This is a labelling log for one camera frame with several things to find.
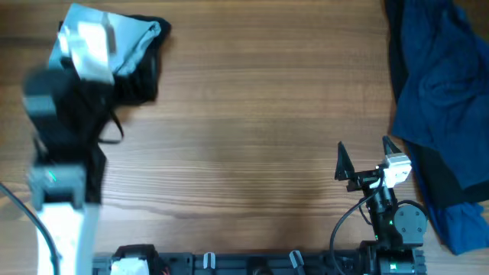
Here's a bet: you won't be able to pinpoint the black garment under pile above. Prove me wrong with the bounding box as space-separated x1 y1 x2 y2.
384 0 488 209

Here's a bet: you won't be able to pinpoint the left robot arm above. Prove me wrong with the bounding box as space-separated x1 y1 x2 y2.
24 69 157 274

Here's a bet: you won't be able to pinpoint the dark blue garment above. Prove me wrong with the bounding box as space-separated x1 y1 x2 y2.
392 0 488 255

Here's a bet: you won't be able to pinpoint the right black cable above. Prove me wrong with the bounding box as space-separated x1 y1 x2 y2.
329 175 385 268

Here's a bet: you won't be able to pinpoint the light blue denim shorts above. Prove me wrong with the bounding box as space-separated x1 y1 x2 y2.
48 3 163 84

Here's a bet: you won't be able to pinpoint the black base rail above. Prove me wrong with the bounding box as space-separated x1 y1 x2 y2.
91 250 427 275

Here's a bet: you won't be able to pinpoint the folded black garment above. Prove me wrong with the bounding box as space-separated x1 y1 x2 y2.
53 15 171 105

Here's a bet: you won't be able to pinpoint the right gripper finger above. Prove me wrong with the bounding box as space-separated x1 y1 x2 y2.
335 141 355 180
382 135 401 155

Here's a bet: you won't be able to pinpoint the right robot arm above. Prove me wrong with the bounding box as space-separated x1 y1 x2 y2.
329 136 429 274

